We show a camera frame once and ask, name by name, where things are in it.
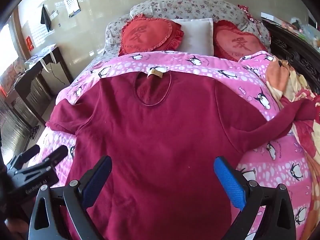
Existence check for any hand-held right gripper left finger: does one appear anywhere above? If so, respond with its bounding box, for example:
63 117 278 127
29 155 113 240

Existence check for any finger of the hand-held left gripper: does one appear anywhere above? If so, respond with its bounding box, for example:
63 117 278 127
32 145 69 172
14 144 41 166

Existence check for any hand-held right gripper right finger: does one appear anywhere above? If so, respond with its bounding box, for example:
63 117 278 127
213 156 297 240

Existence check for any dark red sweater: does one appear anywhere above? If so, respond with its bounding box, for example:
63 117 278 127
46 71 320 240

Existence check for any pink penguin print blanket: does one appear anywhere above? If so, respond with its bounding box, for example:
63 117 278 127
25 51 316 240

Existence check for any dark wooden desk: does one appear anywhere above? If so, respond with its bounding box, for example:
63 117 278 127
14 47 73 127

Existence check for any white paper bag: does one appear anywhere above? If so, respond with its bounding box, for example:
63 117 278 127
24 43 57 72

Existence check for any orange and red plush blanket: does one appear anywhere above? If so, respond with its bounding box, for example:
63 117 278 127
265 55 320 183

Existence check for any small floral pillow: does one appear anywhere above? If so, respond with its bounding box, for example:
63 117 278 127
104 14 133 55

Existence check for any red heart-shaped ruffled pillow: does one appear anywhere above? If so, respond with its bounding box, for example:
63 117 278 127
118 14 185 57
213 20 268 62

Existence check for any black hanging cloth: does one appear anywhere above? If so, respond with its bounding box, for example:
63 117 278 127
40 4 52 32

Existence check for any dark carved wooden headboard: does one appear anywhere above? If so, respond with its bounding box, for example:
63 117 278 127
261 12 320 103

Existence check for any plain white pillow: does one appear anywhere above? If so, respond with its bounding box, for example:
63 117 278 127
171 18 215 56

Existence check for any blurred colourful clutter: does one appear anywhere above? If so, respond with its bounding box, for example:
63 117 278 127
281 17 320 48

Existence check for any red patterned cloth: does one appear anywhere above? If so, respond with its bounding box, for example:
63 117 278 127
237 4 262 25

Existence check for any large floral pillow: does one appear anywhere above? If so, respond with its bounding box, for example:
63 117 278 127
129 0 272 53

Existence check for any black power cable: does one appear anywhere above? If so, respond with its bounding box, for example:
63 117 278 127
47 60 72 86

